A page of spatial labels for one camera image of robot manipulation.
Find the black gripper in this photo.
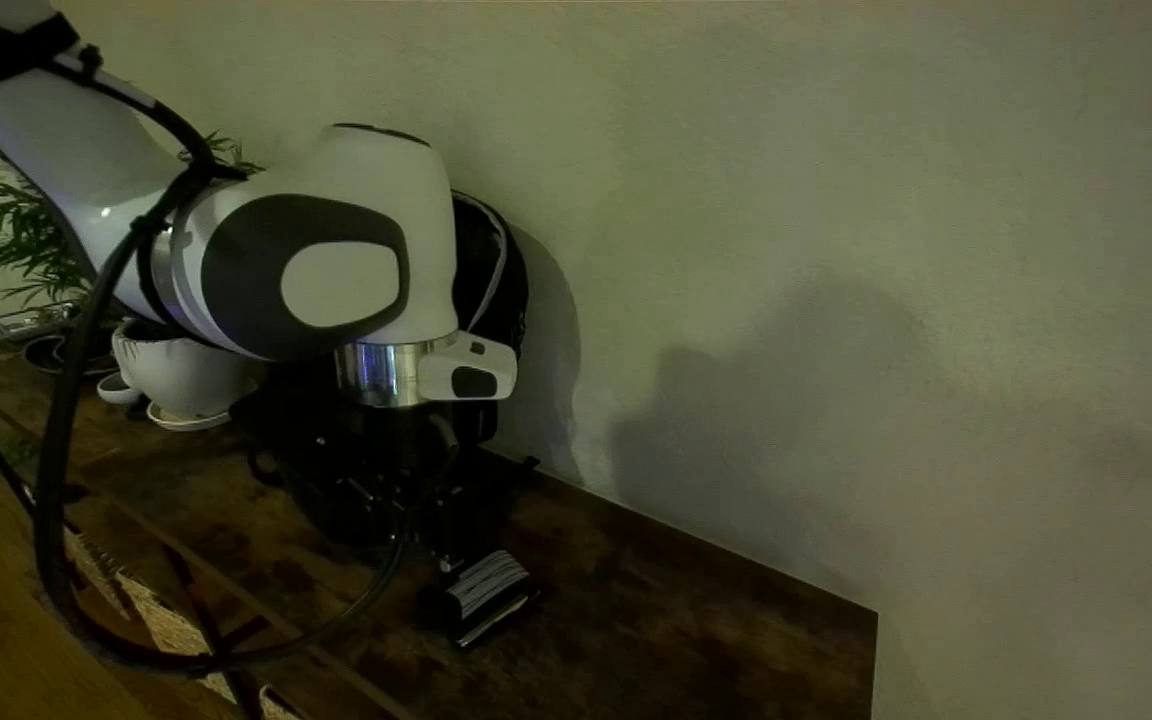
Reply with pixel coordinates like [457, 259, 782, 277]
[312, 392, 473, 545]

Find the black backpack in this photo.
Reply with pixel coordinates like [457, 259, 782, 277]
[232, 191, 535, 565]

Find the white plant pot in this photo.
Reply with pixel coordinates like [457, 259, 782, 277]
[108, 313, 270, 436]

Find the white floor rug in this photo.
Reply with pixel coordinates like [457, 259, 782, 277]
[49, 526, 302, 720]

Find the small white dish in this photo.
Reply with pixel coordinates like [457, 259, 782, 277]
[92, 371, 148, 408]

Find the dark round planter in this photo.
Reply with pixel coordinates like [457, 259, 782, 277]
[14, 324, 118, 382]

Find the green palm houseplant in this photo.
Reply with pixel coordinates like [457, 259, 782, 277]
[0, 134, 251, 335]

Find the black metal table frame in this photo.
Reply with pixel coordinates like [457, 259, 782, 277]
[0, 364, 271, 720]

